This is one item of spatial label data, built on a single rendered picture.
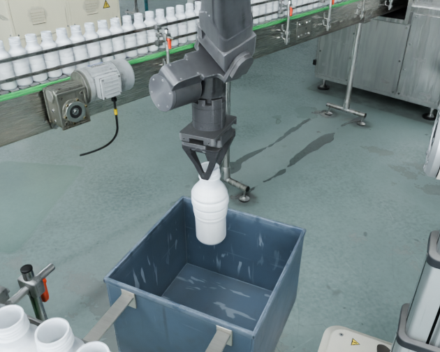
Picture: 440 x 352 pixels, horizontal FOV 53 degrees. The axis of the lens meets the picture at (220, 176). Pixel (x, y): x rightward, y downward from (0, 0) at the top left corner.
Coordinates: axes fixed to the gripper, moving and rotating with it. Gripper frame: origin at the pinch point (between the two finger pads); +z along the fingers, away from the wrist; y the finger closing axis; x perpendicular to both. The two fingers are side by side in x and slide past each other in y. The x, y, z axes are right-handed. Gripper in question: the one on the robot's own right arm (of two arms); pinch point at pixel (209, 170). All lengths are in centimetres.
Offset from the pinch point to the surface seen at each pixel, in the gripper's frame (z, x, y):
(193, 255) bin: 37.7, -12.9, -16.5
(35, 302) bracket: 10.8, -15.3, 30.2
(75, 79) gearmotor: 13, -84, -62
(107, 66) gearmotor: 10, -76, -72
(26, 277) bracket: 5.5, -15.4, 30.4
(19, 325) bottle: -0.5, -4.5, 40.7
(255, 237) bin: 25.9, 4.2, -15.9
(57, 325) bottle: -0.1, -1.1, 38.7
